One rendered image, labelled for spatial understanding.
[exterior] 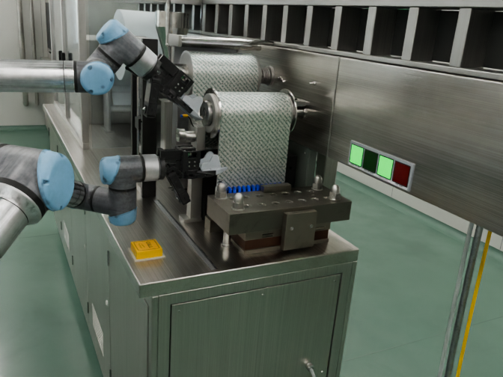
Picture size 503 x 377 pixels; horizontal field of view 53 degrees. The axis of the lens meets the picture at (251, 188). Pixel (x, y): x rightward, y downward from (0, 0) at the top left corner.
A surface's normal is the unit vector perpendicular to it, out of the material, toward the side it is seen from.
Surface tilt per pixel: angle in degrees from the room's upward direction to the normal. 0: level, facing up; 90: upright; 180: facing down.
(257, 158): 90
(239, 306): 90
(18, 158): 29
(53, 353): 0
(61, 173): 86
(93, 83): 90
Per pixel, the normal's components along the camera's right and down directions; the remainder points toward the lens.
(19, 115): 0.44, 0.32
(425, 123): -0.89, 0.07
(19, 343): 0.07, -0.95
